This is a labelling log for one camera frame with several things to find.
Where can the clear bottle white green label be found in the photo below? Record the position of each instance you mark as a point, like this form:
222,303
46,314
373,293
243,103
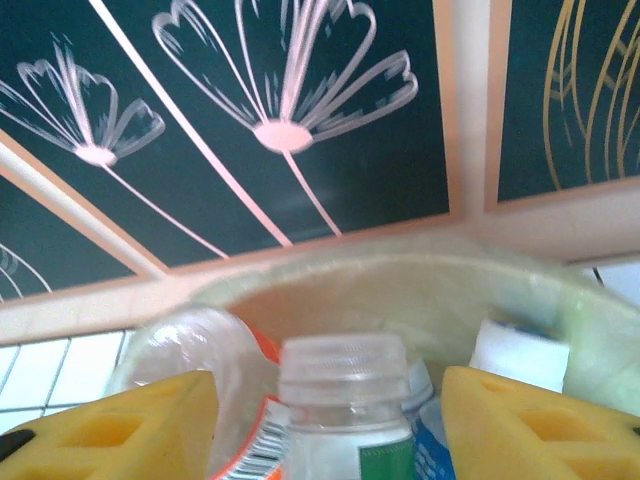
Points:
345,400

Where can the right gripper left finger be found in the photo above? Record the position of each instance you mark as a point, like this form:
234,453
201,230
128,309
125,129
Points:
110,440

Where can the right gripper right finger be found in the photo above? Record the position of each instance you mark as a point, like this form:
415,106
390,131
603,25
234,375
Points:
540,440

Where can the blue label bottle white cap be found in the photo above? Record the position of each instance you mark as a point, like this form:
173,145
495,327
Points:
430,440

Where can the pale green plastic bin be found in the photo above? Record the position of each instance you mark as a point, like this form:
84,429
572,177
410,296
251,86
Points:
605,345

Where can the cream plastic waste bin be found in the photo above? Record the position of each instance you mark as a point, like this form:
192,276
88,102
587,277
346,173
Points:
380,265

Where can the clear bottle blue label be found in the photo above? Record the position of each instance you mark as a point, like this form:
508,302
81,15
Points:
520,357

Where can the small bottle orange label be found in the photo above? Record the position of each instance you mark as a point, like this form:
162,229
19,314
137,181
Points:
190,345

